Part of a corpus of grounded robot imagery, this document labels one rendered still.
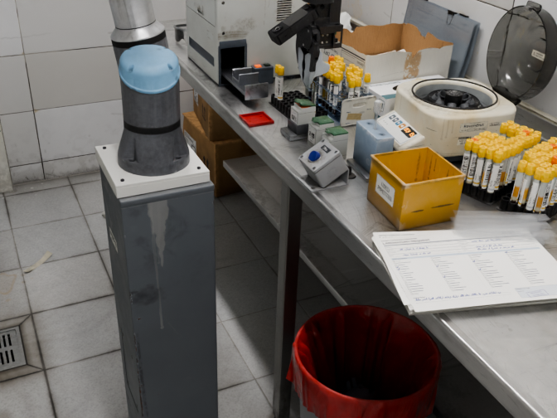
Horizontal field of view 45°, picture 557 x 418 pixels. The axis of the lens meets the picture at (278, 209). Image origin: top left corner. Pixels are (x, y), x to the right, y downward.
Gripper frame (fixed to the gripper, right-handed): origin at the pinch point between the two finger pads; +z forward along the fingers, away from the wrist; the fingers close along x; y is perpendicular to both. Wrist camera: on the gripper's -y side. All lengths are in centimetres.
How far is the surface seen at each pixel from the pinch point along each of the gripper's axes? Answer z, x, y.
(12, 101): 60, 169, -55
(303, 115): 7.5, -2.0, -0.7
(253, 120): 13.1, 11.6, -7.9
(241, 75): 6.6, 26.3, -5.0
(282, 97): 10.1, 16.7, 2.6
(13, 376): 101, 40, -76
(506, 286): 12, -69, 3
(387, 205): 10.3, -41.3, -2.5
